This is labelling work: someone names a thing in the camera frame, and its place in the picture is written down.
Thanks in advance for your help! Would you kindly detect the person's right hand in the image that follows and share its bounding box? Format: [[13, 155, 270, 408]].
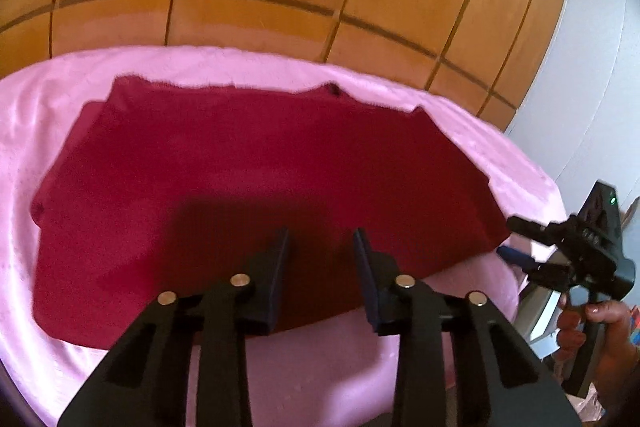
[[555, 294, 640, 415]]

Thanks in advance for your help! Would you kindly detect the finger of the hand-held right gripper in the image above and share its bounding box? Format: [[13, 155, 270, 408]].
[[496, 246, 576, 293], [506, 215, 576, 249]]

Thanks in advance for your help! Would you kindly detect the pink bed sheet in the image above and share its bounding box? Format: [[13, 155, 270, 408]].
[[0, 46, 566, 427]]

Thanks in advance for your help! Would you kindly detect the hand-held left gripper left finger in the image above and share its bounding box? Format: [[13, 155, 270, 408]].
[[57, 227, 292, 427]]

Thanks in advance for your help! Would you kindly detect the grey bed base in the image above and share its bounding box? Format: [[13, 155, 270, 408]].
[[515, 277, 566, 343]]

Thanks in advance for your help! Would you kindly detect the dark red embroidered shirt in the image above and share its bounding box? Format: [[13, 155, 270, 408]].
[[31, 77, 512, 350]]

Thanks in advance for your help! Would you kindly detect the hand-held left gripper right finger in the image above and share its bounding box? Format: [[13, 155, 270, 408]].
[[352, 228, 583, 427]]

